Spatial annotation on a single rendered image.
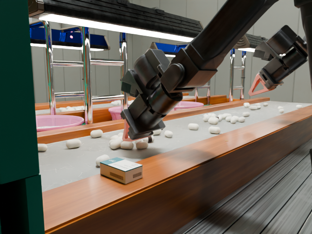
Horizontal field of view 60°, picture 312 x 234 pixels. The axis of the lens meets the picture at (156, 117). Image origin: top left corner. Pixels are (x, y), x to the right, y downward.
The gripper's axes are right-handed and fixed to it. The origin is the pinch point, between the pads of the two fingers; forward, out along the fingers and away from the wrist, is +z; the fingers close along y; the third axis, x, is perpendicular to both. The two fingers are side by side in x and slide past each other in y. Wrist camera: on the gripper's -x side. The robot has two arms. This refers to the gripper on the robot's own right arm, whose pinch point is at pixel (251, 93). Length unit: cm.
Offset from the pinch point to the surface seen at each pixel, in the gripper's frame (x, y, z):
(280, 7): -83, -176, -4
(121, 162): 10, 65, -1
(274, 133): 16.3, 16.6, -4.4
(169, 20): -28.4, 24.2, -2.1
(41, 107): -55, 30, 80
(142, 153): 6, 49, 11
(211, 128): 5.4, 20.3, 8.8
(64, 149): -5, 60, 23
